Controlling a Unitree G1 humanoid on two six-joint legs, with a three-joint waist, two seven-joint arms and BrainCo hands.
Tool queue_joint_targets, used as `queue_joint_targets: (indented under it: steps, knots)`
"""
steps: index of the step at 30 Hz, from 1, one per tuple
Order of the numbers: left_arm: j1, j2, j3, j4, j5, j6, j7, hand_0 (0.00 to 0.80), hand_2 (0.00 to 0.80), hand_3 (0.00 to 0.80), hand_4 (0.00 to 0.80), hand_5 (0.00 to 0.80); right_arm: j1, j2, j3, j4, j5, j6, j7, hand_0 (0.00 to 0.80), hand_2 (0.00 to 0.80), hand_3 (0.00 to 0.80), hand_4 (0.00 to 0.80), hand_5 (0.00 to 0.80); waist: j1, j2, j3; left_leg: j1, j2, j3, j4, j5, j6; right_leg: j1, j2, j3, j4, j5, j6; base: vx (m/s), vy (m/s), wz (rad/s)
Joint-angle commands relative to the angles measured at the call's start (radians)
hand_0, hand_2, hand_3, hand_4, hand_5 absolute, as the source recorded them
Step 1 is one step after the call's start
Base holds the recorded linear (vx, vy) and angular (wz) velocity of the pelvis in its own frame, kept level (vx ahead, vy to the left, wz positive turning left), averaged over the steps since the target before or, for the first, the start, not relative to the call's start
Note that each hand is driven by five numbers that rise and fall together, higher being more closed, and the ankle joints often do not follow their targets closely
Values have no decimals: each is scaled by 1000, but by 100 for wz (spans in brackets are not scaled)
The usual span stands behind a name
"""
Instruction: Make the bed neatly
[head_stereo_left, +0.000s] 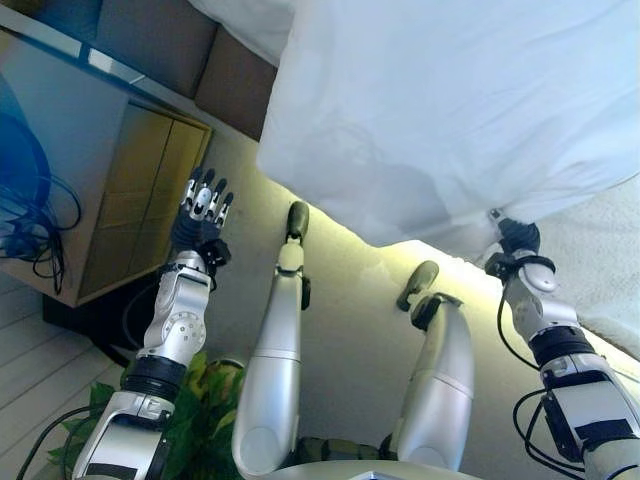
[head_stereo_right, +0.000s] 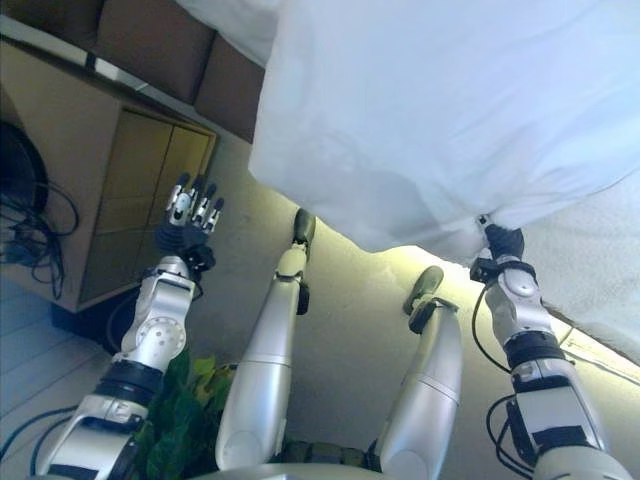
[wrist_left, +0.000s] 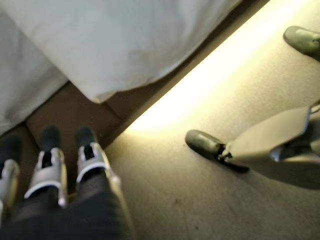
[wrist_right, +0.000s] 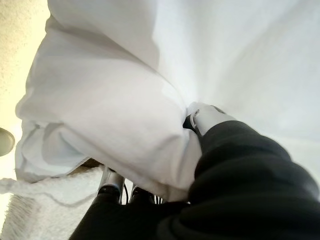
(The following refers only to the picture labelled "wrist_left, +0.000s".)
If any white duvet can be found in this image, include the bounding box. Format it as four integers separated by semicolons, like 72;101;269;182
0;0;243;104

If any white bed sheet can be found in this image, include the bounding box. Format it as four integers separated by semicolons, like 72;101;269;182
0;11;69;136

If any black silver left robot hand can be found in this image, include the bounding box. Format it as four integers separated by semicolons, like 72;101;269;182
0;125;138;240

